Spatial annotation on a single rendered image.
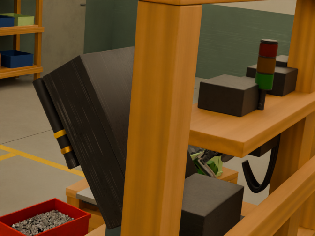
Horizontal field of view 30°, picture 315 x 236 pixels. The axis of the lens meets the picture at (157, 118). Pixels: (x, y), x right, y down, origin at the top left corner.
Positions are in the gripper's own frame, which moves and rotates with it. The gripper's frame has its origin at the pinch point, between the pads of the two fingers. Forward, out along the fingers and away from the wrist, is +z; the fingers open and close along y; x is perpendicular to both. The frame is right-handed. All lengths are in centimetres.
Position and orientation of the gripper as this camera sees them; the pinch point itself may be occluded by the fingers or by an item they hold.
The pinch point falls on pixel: (201, 162)
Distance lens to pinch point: 212.0
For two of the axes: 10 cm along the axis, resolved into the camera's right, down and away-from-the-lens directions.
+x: 6.6, 7.5, -0.1
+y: 5.6, -5.0, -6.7
